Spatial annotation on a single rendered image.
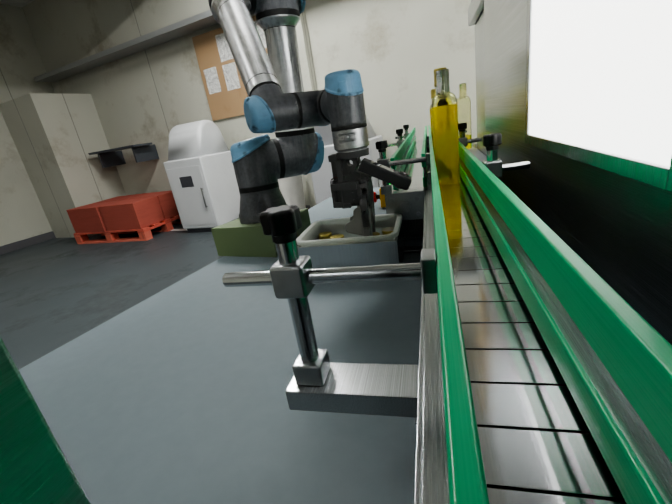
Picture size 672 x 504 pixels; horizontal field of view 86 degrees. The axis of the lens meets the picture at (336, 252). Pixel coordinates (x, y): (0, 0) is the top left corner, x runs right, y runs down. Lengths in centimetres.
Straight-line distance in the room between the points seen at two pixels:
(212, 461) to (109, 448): 14
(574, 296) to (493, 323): 11
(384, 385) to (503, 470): 11
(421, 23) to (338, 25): 89
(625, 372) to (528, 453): 7
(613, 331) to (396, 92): 410
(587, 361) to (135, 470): 43
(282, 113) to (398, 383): 63
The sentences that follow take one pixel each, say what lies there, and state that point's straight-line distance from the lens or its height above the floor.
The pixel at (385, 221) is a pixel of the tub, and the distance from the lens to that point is 88.
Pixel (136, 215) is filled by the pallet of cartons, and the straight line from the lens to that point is 542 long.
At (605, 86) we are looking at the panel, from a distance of 45.
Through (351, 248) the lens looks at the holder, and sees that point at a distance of 74.
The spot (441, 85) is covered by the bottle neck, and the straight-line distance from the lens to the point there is 94.
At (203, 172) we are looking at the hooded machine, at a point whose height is 77.
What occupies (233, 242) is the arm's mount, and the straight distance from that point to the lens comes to 106.
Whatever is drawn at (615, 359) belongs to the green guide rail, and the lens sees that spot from 21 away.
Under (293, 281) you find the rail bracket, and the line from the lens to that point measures 27.
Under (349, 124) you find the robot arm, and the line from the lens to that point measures 76.
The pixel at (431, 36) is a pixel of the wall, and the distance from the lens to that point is 421.
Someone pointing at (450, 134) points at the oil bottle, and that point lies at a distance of 93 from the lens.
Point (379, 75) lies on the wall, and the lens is 431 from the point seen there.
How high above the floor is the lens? 106
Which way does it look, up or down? 19 degrees down
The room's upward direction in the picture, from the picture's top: 9 degrees counter-clockwise
